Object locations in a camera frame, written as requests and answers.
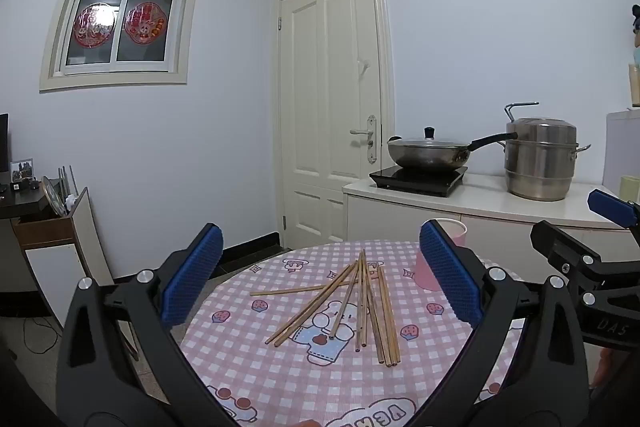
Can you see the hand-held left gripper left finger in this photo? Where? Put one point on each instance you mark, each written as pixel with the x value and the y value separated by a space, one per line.
pixel 192 277

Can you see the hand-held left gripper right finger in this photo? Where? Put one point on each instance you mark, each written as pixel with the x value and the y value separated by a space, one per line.
pixel 450 277

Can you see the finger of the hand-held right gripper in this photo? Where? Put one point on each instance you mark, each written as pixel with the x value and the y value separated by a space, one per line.
pixel 555 239
pixel 612 207

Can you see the pink cup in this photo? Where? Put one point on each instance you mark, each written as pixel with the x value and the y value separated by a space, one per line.
pixel 424 274

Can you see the bundle of wooden chopsticks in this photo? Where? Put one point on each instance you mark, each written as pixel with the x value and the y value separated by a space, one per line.
pixel 366 302

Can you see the person's right hand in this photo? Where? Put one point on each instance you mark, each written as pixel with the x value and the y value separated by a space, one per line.
pixel 606 367

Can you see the pale green cup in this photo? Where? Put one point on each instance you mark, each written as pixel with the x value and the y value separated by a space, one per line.
pixel 631 187

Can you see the white appliance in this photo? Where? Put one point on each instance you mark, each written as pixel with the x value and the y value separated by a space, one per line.
pixel 622 147

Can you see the stainless steel steamer pot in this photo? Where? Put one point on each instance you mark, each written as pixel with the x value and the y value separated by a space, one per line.
pixel 540 167

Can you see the white kitchen cabinet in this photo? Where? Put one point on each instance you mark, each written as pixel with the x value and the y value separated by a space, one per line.
pixel 390 222

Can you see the black induction cooker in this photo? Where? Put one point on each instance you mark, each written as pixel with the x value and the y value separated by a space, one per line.
pixel 415 182

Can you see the beige container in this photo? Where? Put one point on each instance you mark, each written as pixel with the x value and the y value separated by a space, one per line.
pixel 635 87

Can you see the pink checked tablecloth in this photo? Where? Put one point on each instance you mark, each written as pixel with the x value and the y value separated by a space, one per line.
pixel 280 387

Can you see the wooden side cabinet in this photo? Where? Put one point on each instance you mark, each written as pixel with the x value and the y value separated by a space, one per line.
pixel 50 267

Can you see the glass wok lid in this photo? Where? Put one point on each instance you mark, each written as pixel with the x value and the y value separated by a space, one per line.
pixel 429 133

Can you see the grey metal rods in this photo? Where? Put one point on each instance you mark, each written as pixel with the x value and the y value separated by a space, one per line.
pixel 64 182

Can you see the decorative plate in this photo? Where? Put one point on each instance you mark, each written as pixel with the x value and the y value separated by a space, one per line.
pixel 52 197

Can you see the small figurine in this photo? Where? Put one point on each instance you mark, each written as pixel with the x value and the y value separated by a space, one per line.
pixel 636 42

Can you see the dark wooden desk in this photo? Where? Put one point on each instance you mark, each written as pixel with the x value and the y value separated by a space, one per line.
pixel 20 207

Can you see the cream panel door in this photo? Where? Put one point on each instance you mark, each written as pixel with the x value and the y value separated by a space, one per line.
pixel 305 107

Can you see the white door hook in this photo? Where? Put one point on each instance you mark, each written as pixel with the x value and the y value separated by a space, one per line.
pixel 362 66

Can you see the cream framed window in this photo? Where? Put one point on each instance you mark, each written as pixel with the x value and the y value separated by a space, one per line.
pixel 150 52

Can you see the black monitor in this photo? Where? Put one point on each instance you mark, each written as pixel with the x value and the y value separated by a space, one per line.
pixel 3 142

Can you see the red paper-cut window decoration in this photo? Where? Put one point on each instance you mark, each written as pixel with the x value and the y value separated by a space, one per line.
pixel 92 27
pixel 145 23

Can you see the small photo frame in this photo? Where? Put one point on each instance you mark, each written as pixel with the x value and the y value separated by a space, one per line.
pixel 21 169

